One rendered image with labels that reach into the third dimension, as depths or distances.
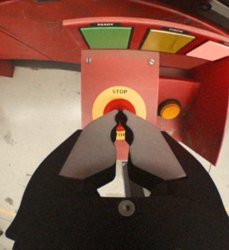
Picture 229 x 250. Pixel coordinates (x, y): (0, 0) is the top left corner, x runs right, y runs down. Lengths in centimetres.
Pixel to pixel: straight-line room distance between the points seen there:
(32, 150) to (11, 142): 27
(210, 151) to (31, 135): 125
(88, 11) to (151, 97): 20
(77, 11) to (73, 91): 78
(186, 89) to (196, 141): 10
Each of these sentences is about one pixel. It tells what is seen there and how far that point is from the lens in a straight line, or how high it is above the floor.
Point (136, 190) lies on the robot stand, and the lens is 81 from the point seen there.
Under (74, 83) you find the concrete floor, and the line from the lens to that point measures 100.
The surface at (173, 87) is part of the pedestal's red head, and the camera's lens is 22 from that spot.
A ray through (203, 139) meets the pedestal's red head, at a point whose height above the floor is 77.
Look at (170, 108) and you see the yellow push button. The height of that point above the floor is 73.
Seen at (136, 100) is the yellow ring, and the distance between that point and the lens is 16.
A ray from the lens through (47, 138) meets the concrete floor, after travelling 117.
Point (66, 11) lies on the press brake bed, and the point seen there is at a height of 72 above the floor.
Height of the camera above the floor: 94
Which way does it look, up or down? 78 degrees down
